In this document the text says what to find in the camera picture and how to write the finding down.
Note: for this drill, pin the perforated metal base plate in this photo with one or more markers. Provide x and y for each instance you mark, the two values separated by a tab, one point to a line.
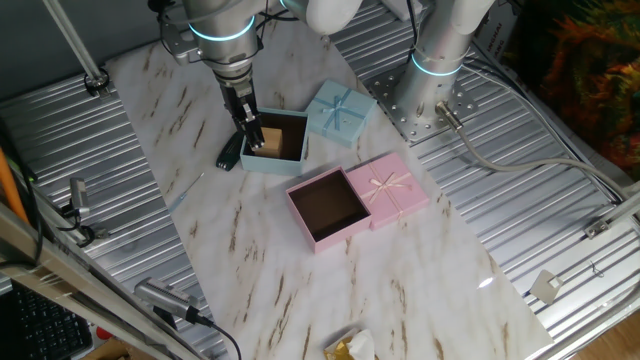
425	125

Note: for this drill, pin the brown cardboard box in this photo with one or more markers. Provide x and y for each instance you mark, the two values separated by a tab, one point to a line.
110	351

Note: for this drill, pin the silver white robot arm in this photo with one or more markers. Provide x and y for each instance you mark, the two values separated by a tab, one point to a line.
225	20

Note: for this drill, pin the marble pattern table mat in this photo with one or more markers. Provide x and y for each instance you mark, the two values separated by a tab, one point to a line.
300	300

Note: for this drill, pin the black keyboard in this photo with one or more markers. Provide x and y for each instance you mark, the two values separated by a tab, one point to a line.
45	330

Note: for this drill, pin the white paper tag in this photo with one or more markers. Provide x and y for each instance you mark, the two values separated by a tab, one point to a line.
542	289

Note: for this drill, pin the pink lid with bow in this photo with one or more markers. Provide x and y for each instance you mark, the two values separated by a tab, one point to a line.
400	200

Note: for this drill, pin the light blue lid with bow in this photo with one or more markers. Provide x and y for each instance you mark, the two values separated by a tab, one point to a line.
350	125

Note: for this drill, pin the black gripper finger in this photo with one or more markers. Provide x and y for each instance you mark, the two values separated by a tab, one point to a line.
240	124
254	127

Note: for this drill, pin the aluminium pole with foot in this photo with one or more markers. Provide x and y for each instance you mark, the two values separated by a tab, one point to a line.
75	45

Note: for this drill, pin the aluminium profile with bracket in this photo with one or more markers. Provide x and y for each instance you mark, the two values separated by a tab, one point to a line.
625	210

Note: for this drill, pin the black hex key set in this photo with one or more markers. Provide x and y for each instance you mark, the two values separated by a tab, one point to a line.
229	152

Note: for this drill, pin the white printed carton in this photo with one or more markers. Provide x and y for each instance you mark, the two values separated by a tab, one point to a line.
495	35

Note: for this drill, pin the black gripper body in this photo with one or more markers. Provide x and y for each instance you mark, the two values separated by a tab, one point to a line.
237	95

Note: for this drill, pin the orange pole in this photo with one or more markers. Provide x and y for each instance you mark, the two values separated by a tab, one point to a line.
10	190

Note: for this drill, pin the clear plastic pipette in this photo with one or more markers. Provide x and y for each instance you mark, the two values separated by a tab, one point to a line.
179	200

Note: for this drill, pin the small wooden block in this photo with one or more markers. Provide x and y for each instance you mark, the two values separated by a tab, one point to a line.
272	145

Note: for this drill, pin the light blue open gift box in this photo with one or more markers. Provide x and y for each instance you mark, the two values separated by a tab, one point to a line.
272	167

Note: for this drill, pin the pink open gift box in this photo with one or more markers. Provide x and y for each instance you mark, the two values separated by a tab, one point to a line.
327	205

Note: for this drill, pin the colourful patterned cloth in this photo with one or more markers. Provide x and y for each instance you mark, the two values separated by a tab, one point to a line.
590	75

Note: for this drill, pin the small camera on mount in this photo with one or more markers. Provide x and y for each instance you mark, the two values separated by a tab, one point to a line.
78	192

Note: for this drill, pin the emergency stop button box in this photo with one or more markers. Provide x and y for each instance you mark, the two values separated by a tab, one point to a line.
102	333

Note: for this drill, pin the gold tissue pack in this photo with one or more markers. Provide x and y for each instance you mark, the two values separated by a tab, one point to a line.
360	347

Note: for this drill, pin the silver ribbed camera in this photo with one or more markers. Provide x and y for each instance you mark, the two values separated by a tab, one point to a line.
165	297

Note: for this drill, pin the aluminium frame beam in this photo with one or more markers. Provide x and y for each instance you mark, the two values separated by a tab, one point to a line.
50	272

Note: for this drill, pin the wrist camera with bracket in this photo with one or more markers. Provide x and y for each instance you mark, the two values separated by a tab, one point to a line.
175	45

